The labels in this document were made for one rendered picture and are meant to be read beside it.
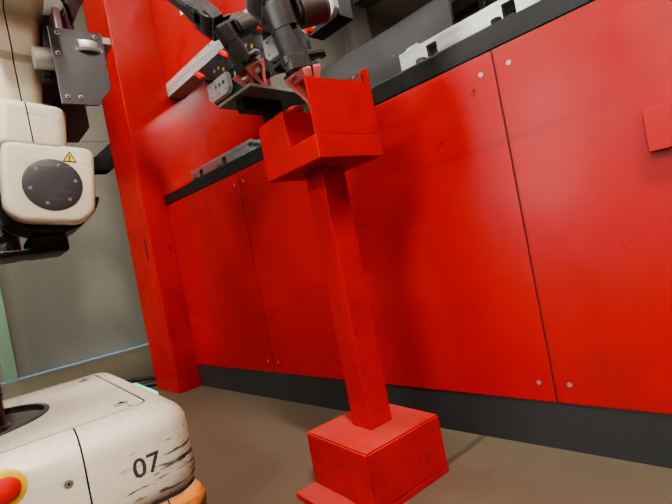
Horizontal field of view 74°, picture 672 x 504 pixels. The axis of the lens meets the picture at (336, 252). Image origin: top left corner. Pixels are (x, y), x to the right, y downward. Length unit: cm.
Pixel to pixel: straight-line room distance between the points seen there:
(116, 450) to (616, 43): 108
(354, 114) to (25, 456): 79
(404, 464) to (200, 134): 184
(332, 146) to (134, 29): 171
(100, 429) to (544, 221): 89
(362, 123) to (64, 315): 354
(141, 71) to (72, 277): 226
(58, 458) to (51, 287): 335
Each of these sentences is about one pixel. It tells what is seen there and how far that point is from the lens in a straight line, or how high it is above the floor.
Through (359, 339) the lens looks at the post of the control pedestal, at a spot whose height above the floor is 30.
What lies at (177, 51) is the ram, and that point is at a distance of 229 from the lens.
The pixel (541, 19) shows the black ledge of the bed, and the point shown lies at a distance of 102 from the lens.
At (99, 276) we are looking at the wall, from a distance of 423.
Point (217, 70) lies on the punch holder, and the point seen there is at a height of 128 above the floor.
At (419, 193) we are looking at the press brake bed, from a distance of 110.
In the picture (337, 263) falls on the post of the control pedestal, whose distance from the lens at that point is 90.
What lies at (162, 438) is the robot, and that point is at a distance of 90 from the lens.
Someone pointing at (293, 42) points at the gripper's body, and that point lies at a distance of 93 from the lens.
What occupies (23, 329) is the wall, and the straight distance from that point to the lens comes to 416.
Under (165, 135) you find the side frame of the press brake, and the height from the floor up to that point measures 116.
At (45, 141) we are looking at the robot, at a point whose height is 81.
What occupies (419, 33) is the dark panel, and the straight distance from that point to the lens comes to 196.
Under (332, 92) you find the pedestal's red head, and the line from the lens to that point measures 90.
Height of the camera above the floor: 49
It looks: level
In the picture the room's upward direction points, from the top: 11 degrees counter-clockwise
